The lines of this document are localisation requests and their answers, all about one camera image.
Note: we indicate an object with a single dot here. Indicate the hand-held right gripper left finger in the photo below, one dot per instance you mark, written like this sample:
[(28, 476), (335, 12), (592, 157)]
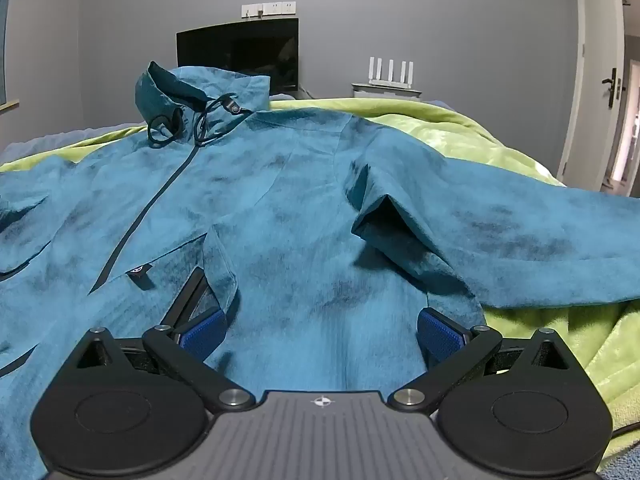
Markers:
[(202, 334)]

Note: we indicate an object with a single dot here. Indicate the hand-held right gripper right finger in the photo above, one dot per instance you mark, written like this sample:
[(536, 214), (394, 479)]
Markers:
[(441, 336)]

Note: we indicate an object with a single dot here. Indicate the teal hooded jacket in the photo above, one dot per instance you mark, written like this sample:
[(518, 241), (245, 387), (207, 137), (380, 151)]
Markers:
[(300, 220)]

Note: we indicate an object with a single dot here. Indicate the green fleece blanket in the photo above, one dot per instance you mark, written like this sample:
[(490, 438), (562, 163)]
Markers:
[(550, 340)]

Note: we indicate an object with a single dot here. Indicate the blue bed sheet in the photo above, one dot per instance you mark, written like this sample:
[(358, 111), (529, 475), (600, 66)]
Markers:
[(45, 142)]

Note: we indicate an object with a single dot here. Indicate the white antenna router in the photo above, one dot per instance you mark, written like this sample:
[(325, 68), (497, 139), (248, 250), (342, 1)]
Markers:
[(392, 72)]

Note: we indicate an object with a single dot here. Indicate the black television screen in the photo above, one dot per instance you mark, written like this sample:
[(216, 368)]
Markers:
[(235, 47)]

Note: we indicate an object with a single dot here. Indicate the white room door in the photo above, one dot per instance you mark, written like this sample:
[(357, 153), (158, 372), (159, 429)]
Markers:
[(595, 35)]

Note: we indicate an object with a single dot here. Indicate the window with pale sill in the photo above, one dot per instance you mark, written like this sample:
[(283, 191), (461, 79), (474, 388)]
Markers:
[(6, 50)]

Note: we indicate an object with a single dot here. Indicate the white wall socket panel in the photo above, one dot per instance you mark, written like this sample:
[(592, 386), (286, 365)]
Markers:
[(270, 8)]

